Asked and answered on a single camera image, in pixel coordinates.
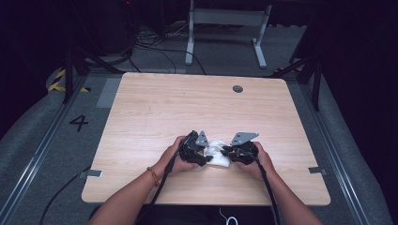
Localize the orange bead bracelet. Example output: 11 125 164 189
146 166 161 188

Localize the person's right hand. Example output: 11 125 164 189
234 141 277 181

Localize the white cable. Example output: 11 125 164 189
218 207 239 225

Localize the thin black floor cable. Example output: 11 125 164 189
38 167 92 225

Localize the white sock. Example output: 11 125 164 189
203 139 233 168

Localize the grey floor tape patch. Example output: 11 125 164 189
96 77 123 110

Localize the person's left hand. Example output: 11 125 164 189
159 135 200 181

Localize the yellow black floor tape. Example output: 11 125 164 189
47 68 92 94

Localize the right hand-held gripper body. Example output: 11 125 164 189
221 131 260 166

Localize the white metal desk frame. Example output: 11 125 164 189
184 0 273 69

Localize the person's dark clothing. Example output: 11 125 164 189
88 204 280 225

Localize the left hand-held gripper black cable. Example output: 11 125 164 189
134 132 196 225

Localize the bundle of black floor cables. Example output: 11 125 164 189
127 22 208 76

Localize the metal table bracket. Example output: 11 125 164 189
307 166 329 177
79 168 103 180

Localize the metal floor rail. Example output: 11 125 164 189
298 82 374 225
0 74 89 221

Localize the hand-held gripper black cable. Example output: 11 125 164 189
253 156 282 225
134 132 196 225

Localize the right hand-held gripper black cable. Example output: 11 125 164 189
253 156 282 225

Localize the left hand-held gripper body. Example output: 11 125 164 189
178 129 214 168

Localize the black tripod stand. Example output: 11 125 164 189
270 55 324 113
61 46 128 105

